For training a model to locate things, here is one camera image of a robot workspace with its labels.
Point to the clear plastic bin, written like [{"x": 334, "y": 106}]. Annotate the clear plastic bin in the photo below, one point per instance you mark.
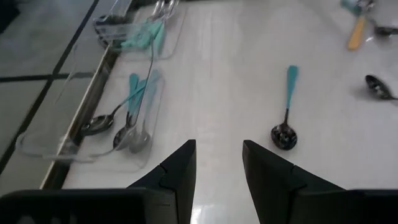
[
  {"x": 109, "y": 29},
  {"x": 77, "y": 146}
]

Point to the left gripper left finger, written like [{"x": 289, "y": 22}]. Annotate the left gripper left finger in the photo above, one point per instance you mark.
[{"x": 124, "y": 205}]

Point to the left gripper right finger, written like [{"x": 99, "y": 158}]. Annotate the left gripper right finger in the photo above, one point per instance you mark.
[{"x": 311, "y": 205}]

